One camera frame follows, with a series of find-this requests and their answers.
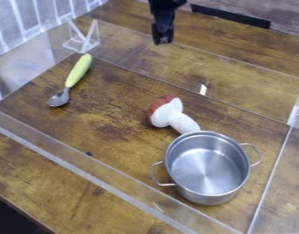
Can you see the yellow handled metal spoon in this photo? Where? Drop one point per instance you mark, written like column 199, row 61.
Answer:
column 76, row 73

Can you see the silver metal pot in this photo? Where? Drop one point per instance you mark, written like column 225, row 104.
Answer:
column 207, row 166

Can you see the white plush mushroom red cap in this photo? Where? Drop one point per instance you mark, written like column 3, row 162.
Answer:
column 166, row 113

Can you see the clear acrylic triangle stand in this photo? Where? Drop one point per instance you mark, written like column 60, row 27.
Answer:
column 82, row 42

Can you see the black strip on table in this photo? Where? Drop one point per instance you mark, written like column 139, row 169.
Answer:
column 247, row 20

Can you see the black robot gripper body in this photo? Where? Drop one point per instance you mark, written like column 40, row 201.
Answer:
column 163, row 9

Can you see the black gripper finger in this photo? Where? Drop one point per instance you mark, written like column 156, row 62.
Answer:
column 162, row 37

